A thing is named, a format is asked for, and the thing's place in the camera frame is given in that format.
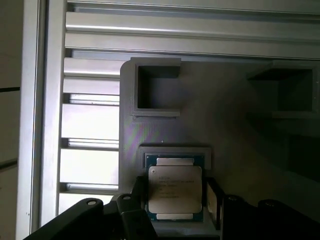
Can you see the silver CPU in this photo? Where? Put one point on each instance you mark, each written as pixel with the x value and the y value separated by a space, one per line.
pixel 175 190

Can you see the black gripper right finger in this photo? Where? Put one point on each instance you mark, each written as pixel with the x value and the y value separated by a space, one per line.
pixel 237 217

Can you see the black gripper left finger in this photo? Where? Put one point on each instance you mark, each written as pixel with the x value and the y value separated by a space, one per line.
pixel 135 215

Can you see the grey parts rack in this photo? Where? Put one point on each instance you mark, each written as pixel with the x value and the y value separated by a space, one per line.
pixel 212 125

